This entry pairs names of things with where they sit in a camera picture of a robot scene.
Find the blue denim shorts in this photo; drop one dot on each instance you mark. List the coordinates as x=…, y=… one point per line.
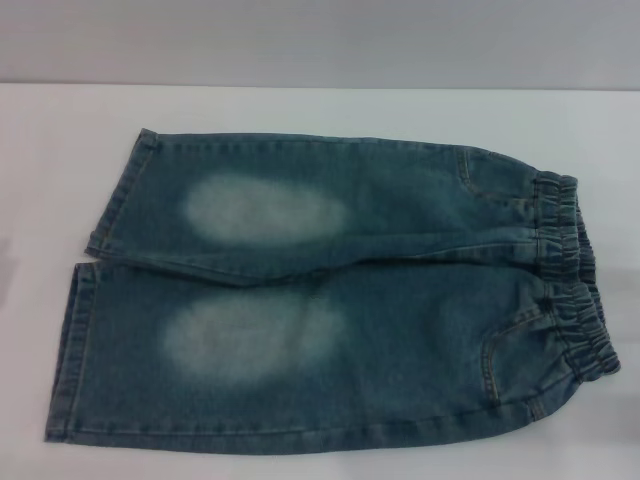
x=400, y=350

